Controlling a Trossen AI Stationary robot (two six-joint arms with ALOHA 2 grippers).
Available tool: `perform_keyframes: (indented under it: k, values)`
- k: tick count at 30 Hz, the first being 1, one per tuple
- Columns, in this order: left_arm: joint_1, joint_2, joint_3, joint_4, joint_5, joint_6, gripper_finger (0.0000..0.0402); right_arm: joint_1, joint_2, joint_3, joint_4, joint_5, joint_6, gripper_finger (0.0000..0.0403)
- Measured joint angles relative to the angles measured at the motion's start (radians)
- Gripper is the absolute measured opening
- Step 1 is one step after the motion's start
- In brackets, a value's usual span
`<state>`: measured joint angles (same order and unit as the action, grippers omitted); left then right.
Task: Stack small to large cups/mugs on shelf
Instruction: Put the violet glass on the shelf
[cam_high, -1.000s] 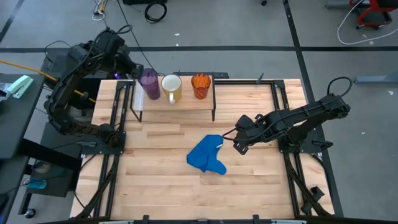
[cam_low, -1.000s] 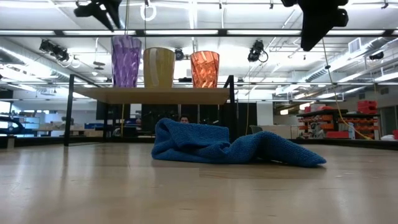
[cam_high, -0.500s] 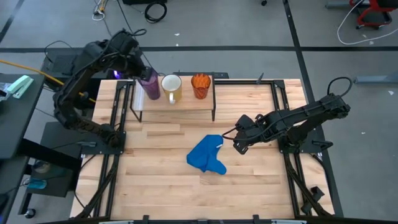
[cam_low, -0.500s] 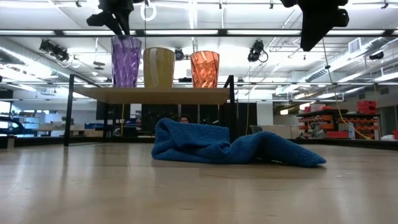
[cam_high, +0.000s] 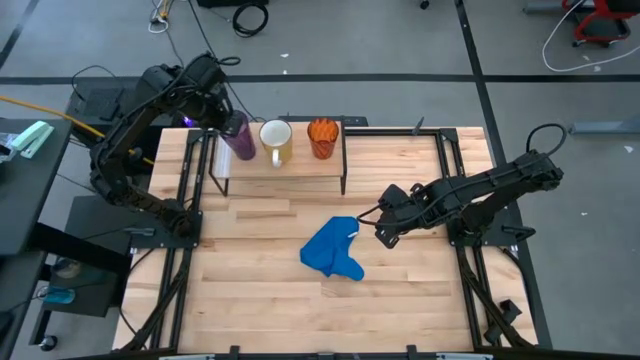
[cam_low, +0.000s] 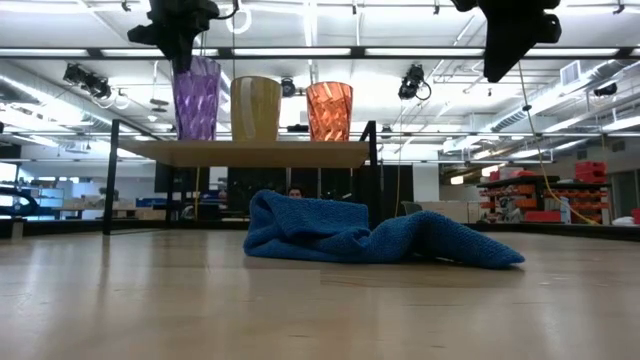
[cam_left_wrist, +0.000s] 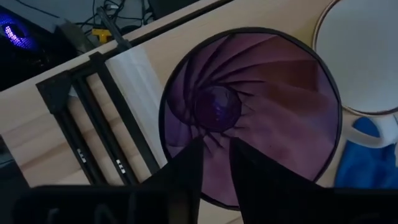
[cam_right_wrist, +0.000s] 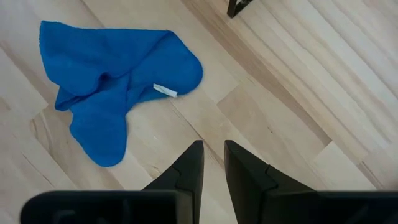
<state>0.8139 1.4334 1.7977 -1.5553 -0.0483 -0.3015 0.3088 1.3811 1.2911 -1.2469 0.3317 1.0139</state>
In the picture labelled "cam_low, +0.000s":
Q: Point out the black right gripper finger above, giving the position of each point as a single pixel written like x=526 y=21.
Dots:
x=517 y=45
x=492 y=50

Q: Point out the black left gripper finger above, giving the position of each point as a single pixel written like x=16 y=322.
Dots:
x=174 y=50
x=190 y=45

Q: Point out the purple faceted plastic cup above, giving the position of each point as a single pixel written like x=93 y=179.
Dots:
x=200 y=105

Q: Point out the yellow mug with white inside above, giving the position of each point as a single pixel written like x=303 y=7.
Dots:
x=255 y=112

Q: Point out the orange faceted plastic cup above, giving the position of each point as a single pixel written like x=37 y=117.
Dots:
x=330 y=112

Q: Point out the wooden shelf with black legs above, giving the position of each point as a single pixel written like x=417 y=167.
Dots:
x=300 y=154

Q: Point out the white ceiling vent grille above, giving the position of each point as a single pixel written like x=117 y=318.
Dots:
x=570 y=73

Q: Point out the black ceiling track light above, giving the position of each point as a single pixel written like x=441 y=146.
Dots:
x=288 y=87
x=605 y=90
x=92 y=86
x=411 y=82

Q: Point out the small black device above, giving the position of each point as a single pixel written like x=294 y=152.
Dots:
x=298 y=128

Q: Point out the white low cabinet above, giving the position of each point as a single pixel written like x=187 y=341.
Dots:
x=450 y=212

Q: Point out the white plastic bottle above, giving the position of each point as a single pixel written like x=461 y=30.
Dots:
x=565 y=210

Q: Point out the rack with red bins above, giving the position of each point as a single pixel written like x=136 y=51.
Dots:
x=542 y=216

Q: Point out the grey office chair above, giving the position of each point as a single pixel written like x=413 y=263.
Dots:
x=411 y=209

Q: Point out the person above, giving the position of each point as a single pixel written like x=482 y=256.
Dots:
x=296 y=193

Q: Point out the blue microfibre cloth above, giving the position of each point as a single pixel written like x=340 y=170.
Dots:
x=325 y=230

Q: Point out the white ceiling air duct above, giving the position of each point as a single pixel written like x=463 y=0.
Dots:
x=540 y=102

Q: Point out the black table edge rail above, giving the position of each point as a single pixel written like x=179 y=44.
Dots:
x=550 y=231

